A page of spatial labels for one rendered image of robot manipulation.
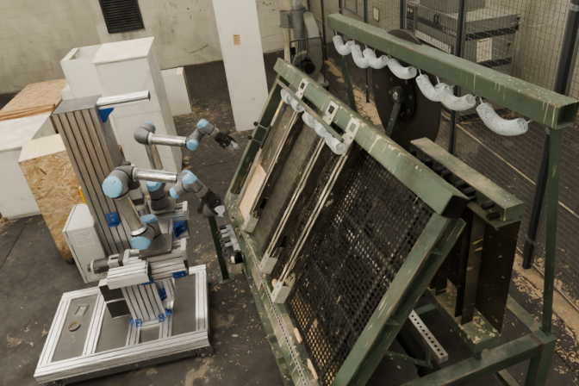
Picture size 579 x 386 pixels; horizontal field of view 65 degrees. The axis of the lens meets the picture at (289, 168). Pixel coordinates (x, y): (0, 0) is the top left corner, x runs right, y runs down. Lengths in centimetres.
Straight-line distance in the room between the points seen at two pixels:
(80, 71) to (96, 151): 427
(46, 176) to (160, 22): 705
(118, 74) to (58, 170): 134
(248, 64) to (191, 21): 449
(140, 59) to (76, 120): 240
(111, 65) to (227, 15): 203
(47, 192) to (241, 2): 362
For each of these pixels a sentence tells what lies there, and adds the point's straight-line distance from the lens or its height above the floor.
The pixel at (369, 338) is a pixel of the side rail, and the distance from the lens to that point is 209.
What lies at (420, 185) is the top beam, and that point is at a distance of 190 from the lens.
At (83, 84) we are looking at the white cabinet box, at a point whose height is 106.
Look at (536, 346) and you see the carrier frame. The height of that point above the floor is 79.
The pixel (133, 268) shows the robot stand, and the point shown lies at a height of 96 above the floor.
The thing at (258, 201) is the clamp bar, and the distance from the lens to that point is 327.
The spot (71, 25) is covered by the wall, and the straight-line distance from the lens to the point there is 1155.
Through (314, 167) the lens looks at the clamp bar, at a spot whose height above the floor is 159.
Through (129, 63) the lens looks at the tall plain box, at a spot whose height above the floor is 168.
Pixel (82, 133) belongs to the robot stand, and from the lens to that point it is 307.
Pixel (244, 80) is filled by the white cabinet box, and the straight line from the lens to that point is 695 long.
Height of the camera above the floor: 292
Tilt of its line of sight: 29 degrees down
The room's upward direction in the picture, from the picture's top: 7 degrees counter-clockwise
